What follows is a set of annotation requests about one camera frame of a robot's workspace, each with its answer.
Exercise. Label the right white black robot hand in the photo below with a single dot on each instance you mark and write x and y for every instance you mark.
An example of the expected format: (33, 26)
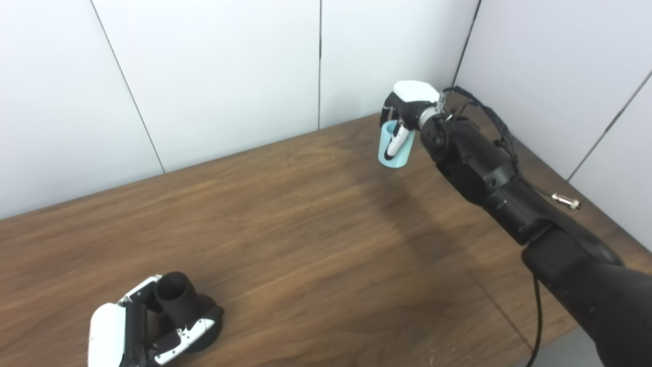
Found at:
(412, 94)

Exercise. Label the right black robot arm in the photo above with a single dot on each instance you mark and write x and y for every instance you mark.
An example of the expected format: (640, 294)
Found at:
(509, 193)

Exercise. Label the black funnel-shaped nozzle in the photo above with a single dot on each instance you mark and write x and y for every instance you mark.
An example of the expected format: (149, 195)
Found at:
(181, 300)

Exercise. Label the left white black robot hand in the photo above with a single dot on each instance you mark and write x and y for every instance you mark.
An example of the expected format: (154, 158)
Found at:
(107, 336)

